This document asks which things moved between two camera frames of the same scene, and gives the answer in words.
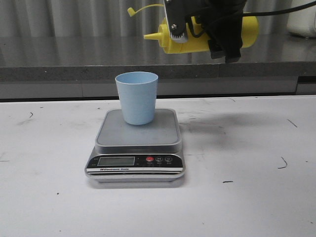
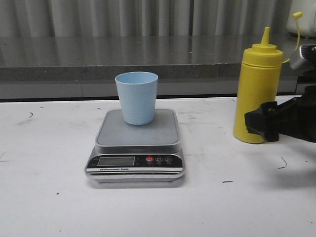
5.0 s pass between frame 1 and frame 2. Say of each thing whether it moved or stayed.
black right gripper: moved
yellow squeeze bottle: moved
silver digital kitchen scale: stayed
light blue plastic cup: stayed
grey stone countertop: stayed
